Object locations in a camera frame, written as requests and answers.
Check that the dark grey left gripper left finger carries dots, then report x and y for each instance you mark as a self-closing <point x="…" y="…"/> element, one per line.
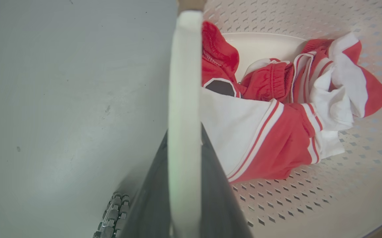
<point x="151" y="205"/>

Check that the white perforated plastic laundry basket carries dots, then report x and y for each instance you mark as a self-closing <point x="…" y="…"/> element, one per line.
<point x="310" y="205"/>

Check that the red and white sports garment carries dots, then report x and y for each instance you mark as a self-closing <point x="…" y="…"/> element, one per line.
<point x="270" y="142"/>

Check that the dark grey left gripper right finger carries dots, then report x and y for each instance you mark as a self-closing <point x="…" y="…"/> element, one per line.
<point x="217" y="205"/>

